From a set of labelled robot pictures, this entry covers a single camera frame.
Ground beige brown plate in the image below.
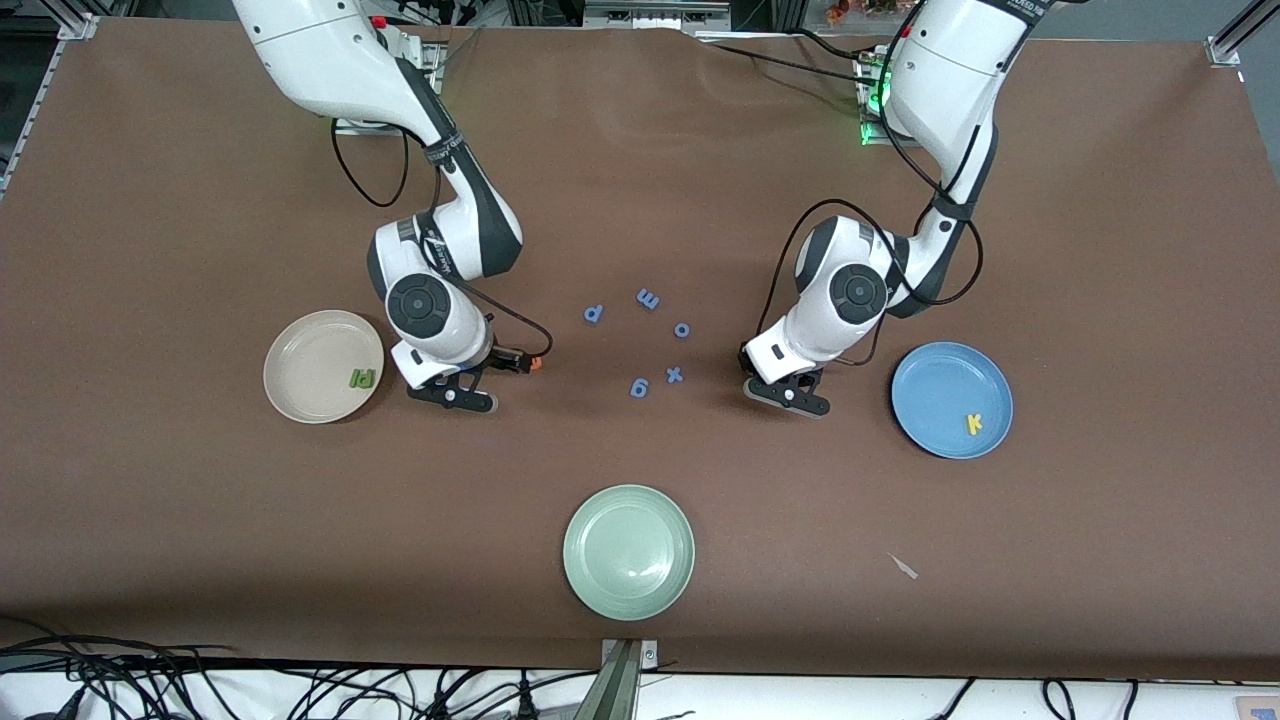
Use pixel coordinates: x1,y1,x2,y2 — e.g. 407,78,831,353
263,310,386,425

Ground brown table cover mat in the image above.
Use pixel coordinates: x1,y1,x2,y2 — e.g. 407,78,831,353
0,18,1280,683

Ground blue plate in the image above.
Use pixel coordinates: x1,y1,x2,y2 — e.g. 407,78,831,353
891,342,1015,460

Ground pale green plate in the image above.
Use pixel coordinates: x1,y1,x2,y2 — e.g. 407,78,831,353
562,484,696,622

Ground aluminium profile beam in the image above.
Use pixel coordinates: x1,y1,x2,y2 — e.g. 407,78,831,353
572,640,643,720

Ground aluminium corner profile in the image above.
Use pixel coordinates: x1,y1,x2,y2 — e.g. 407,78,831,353
1205,0,1280,67

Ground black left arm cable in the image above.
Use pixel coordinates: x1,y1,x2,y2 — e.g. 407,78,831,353
755,0,986,366

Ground long looping black cable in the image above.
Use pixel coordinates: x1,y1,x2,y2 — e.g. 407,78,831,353
331,120,411,209

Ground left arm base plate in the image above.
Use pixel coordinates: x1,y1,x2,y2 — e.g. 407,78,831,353
855,48,893,147

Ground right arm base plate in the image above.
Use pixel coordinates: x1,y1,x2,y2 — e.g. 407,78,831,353
333,40,446,137

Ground thin black table cable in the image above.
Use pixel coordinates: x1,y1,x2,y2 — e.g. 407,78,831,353
697,38,869,76

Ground silver aluminium frame bar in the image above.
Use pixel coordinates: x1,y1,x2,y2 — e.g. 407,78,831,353
583,0,732,31

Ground tangled black floor cables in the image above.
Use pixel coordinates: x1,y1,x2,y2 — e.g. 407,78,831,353
0,618,601,720

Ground aluminium table edge rail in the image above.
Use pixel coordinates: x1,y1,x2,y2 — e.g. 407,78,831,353
0,12,101,201

